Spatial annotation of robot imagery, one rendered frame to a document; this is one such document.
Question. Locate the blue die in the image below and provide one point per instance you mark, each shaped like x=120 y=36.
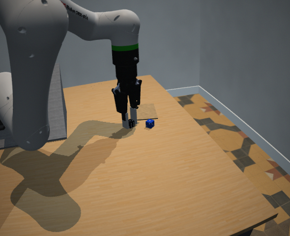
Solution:
x=149 y=123

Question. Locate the black die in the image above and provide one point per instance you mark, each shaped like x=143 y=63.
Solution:
x=131 y=123

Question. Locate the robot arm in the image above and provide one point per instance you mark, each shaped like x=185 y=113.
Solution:
x=35 y=31

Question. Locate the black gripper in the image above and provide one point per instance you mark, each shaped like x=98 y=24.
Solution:
x=127 y=85

